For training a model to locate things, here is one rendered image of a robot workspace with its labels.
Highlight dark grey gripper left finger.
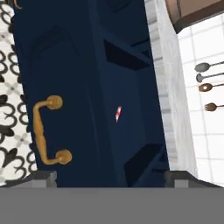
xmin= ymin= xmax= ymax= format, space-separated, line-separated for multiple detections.
xmin=6 ymin=170 xmax=58 ymax=188

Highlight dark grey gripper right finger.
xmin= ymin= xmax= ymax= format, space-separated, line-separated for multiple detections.
xmin=164 ymin=170 xmax=223 ymax=188

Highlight red and white striped straw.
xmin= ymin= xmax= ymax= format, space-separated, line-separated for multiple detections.
xmin=115 ymin=105 xmax=123 ymax=123

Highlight navy blue drawer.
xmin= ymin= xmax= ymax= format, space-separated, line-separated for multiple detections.
xmin=10 ymin=0 xmax=171 ymax=188

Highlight brown wooden fork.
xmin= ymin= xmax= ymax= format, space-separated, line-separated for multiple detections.
xmin=203 ymin=101 xmax=224 ymax=113

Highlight brown wooden slotted spoon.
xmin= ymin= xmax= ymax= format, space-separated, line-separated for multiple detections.
xmin=198 ymin=82 xmax=224 ymax=93

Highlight small grey hanging spoon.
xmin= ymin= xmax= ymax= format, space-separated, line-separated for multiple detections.
xmin=195 ymin=72 xmax=224 ymax=84

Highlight large grey hanging spoon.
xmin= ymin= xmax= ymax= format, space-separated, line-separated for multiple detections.
xmin=193 ymin=60 xmax=224 ymax=74

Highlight brass drawer handle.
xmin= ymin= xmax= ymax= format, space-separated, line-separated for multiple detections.
xmin=31 ymin=94 xmax=74 ymax=166

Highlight brown wall cabinet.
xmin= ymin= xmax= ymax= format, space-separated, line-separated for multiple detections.
xmin=164 ymin=0 xmax=224 ymax=35

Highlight brass curved handle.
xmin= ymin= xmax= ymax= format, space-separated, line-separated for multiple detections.
xmin=13 ymin=0 xmax=24 ymax=11

